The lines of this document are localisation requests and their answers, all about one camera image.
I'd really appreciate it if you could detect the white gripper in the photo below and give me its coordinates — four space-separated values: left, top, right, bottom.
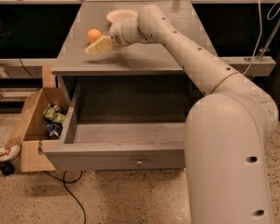
85 21 128 55

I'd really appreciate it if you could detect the orange fruit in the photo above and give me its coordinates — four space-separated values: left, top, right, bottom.
87 29 102 44

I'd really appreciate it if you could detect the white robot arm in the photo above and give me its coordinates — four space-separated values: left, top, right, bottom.
86 5 278 224

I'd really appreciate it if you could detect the grey open top drawer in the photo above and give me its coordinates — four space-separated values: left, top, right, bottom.
44 74 202 171

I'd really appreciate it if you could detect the round metal drawer knob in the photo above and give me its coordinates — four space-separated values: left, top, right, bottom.
135 158 144 167

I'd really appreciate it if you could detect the white paper bowl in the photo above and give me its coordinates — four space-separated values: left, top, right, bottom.
106 8 138 23

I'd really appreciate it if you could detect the grey wooden cabinet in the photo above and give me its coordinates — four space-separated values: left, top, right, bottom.
51 0 226 124

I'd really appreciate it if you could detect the green snack packet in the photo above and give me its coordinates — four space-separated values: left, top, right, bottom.
43 105 66 124

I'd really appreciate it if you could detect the open cardboard box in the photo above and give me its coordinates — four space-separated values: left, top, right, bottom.
6 64 68 172

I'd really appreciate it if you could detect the blue snack packet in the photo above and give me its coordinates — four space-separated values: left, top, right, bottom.
46 123 63 139

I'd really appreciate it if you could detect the red and white sneaker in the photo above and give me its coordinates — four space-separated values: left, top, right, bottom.
0 145 21 164

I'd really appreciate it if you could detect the black caster wheel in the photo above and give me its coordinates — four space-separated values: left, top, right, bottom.
0 163 15 175

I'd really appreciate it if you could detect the black floor cable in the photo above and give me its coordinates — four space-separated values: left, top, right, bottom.
44 170 87 224

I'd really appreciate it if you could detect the white hanging cable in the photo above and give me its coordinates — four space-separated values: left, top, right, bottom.
242 0 280 77

